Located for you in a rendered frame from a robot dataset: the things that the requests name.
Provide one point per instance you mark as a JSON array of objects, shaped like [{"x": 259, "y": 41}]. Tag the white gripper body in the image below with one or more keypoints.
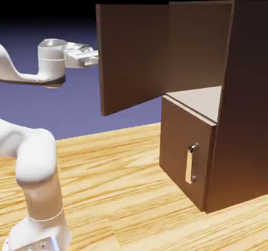
[{"x": 87, "y": 56}]

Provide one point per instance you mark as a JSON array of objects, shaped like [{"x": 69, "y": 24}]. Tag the dark brown hinged cabinet door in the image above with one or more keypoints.
[{"x": 132, "y": 56}]

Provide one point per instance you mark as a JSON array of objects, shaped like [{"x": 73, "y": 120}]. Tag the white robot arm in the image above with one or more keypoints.
[{"x": 33, "y": 156}]

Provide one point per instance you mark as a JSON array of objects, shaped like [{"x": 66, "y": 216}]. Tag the dark brown closed cabinet door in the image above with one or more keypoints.
[{"x": 180, "y": 148}]

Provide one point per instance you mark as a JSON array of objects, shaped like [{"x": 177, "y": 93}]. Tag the dark brown wooden cabinet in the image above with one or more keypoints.
[{"x": 242, "y": 100}]

